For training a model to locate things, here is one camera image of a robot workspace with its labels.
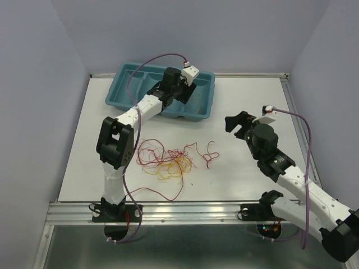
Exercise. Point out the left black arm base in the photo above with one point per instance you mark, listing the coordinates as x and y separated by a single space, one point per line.
121 222

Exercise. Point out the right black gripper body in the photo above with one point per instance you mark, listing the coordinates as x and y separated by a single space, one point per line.
249 128

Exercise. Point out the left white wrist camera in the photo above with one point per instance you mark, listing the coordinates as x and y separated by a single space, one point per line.
189 73

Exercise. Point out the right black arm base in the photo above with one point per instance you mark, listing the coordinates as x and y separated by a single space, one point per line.
267 224

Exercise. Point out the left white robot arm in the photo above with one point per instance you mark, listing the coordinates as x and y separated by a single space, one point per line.
115 144

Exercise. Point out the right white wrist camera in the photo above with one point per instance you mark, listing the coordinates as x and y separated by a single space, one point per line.
269 115

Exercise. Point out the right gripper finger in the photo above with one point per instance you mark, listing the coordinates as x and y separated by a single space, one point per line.
240 134
231 122

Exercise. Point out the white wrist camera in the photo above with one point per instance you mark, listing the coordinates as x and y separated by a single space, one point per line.
269 115
189 73

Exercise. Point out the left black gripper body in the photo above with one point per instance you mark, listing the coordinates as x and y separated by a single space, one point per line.
183 92

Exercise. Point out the aluminium mounting rail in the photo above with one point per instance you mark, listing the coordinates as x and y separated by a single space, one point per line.
155 213

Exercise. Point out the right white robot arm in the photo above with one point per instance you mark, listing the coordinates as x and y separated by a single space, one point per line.
332 223

